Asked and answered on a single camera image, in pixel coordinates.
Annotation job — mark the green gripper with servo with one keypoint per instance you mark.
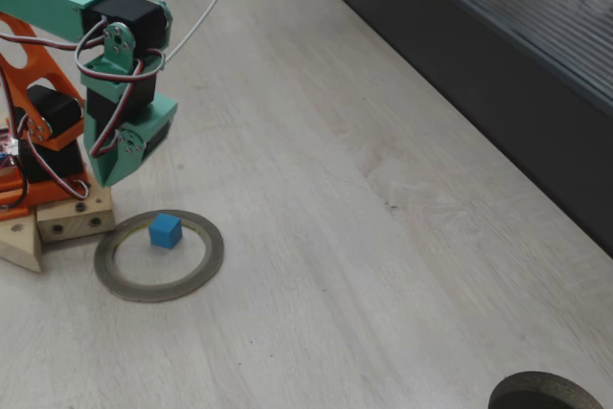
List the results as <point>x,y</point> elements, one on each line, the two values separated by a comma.
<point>106,160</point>

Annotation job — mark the small blue cube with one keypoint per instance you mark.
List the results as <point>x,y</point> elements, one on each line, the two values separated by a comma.
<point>165,232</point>

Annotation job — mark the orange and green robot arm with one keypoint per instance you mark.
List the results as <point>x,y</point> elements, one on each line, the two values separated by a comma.
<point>38,2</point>

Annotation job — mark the short wooden base block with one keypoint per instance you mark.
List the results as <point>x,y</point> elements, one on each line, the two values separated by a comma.
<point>72,224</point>

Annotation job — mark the orange board holder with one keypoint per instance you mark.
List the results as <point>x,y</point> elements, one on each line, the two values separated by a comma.
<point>12,214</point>

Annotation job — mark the long wooden plank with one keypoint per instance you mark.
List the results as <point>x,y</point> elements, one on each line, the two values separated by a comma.
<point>21,246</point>

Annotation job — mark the grey partition with ribbed glass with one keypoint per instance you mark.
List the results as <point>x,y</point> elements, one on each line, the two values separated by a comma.
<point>479,69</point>

